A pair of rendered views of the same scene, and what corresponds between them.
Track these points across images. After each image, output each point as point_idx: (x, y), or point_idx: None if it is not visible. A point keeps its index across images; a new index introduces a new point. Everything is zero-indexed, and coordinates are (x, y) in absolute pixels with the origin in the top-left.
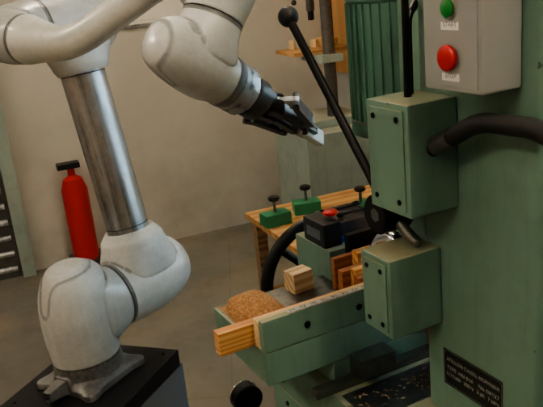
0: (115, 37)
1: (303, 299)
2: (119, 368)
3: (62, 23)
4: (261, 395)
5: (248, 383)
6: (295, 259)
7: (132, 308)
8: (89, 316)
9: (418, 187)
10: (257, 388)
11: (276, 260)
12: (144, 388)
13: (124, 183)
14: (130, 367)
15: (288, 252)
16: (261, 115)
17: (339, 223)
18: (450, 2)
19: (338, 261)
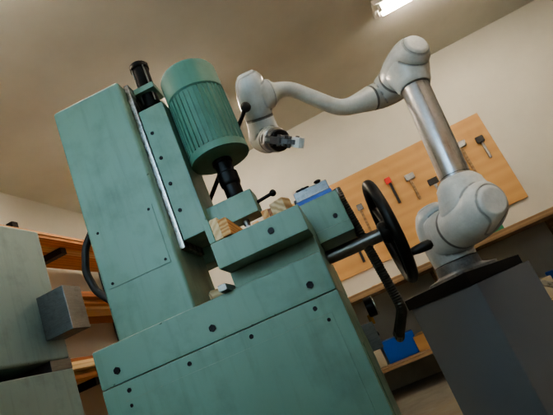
0: (409, 59)
1: None
2: (446, 275)
3: (382, 76)
4: (365, 307)
5: (366, 297)
6: (376, 216)
7: (439, 237)
8: (420, 240)
9: None
10: (364, 301)
11: (372, 216)
12: (431, 291)
13: (429, 153)
14: (451, 276)
15: (374, 211)
16: (275, 150)
17: (294, 202)
18: None
19: None
